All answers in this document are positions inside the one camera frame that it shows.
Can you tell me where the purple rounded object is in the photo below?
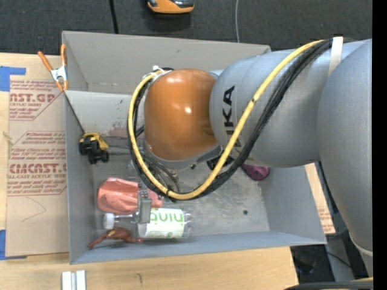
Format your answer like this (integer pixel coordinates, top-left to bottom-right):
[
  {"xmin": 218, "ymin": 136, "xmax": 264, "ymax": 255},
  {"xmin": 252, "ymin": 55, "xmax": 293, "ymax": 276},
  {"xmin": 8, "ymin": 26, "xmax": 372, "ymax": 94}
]
[{"xmin": 241, "ymin": 163, "xmax": 270, "ymax": 181}]

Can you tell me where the red-brown toy lizard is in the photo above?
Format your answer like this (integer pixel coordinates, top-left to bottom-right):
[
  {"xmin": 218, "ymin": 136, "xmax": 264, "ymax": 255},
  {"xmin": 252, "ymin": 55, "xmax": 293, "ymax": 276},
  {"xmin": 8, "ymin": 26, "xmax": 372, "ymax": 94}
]
[{"xmin": 87, "ymin": 226, "xmax": 143, "ymax": 250}]

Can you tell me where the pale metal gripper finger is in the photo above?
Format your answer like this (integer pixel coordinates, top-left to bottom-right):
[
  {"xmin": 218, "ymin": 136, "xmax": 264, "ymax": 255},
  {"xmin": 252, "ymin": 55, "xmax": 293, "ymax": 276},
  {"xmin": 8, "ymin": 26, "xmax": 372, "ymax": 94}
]
[{"xmin": 137, "ymin": 190, "xmax": 152, "ymax": 224}]

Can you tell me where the clear plastic bottle green label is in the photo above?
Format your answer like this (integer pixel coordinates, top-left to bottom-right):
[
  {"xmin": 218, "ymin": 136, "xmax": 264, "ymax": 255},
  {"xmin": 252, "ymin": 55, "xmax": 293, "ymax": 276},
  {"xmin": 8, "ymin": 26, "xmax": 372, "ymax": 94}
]
[{"xmin": 103, "ymin": 207, "xmax": 193, "ymax": 240}]

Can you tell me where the brown cardboard board red print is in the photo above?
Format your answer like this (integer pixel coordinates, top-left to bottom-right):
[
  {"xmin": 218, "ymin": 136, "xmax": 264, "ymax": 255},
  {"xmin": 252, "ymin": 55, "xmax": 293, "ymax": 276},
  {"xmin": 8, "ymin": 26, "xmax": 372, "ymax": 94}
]
[{"xmin": 0, "ymin": 52, "xmax": 337, "ymax": 261}]

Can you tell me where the grey metal bin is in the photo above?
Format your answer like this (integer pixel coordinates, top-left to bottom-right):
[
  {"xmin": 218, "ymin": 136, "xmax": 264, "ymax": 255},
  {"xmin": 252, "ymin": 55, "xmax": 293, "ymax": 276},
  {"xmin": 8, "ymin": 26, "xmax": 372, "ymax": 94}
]
[{"xmin": 61, "ymin": 30, "xmax": 328, "ymax": 265}]

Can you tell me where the yellow and black toy truck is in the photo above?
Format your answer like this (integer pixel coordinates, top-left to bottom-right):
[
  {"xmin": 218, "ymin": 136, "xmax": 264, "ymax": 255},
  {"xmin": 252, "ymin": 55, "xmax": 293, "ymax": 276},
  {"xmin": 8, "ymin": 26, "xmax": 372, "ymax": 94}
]
[{"xmin": 78, "ymin": 132, "xmax": 110, "ymax": 165}]

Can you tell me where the salmon orange cloth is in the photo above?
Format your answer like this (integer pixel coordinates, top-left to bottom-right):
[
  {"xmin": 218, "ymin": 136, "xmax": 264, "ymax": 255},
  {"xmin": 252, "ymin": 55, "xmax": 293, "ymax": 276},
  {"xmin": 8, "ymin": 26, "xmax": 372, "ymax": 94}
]
[{"xmin": 97, "ymin": 177, "xmax": 164, "ymax": 215}]

